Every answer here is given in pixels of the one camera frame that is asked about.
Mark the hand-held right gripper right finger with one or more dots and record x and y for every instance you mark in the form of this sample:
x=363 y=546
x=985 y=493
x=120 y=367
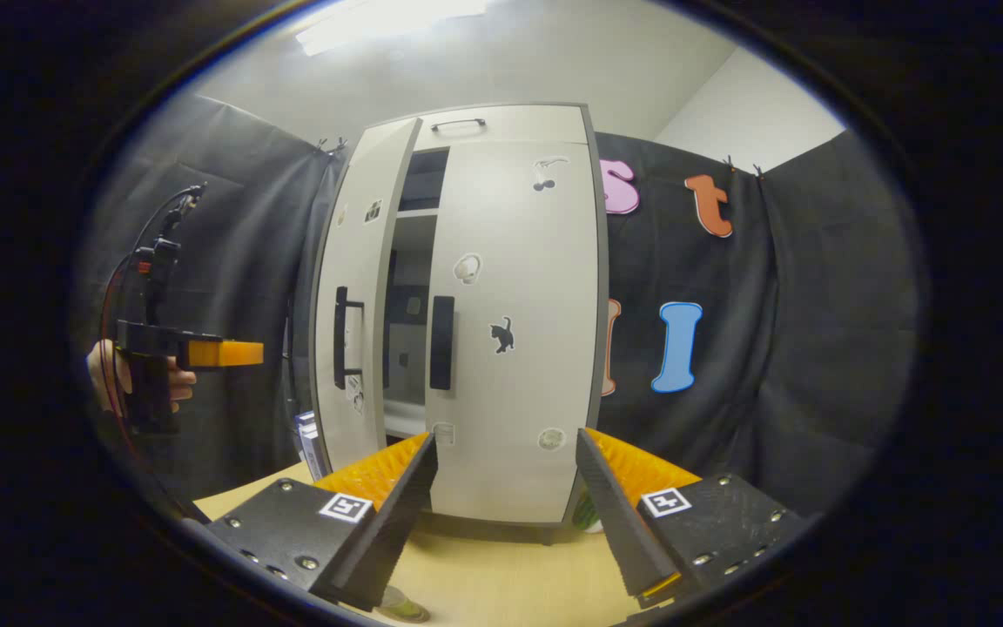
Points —
x=619 y=522

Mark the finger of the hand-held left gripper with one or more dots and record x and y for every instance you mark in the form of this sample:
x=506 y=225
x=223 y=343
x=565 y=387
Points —
x=232 y=353

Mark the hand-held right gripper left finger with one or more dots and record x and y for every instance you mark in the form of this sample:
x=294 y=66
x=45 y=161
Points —
x=397 y=522

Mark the round brown coaster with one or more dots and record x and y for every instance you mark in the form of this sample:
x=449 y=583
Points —
x=419 y=615

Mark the white cabinet door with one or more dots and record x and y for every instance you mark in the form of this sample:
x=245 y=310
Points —
x=353 y=261
x=536 y=261

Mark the white cabinet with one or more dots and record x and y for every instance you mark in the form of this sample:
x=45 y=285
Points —
x=410 y=252

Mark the white cabinet shelf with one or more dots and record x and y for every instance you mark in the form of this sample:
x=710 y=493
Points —
x=404 y=424
x=414 y=212

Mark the white cabinet drawer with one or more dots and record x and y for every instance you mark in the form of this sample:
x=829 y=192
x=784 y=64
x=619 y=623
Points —
x=536 y=124

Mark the green white object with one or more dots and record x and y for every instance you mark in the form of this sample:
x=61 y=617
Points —
x=587 y=518

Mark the white blue object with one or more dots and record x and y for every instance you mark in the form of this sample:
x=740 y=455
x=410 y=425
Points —
x=308 y=440

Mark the black backdrop cloth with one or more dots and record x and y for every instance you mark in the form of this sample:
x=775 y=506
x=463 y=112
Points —
x=815 y=348

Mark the ceiling light panel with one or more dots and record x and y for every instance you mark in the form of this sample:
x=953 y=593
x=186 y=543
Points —
x=380 y=26

